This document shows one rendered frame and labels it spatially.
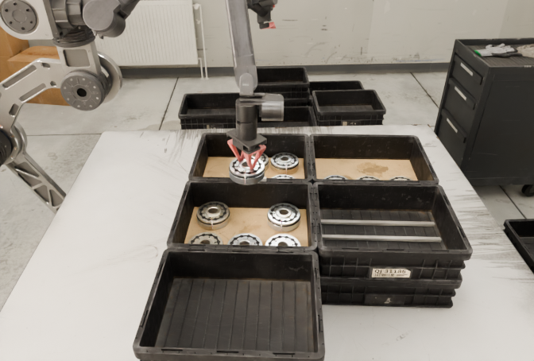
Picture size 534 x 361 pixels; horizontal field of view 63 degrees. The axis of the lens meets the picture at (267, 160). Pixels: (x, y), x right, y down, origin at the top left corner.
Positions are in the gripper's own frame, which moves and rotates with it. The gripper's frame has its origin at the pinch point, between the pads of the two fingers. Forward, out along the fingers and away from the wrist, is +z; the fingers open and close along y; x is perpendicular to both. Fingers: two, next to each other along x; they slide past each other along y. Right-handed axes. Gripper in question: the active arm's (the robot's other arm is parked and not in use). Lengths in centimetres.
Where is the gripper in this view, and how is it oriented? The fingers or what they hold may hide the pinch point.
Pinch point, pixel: (246, 162)
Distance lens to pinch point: 124.9
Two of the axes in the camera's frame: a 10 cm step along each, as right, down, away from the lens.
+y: -6.7, -4.3, 6.1
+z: -0.3, 8.3, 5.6
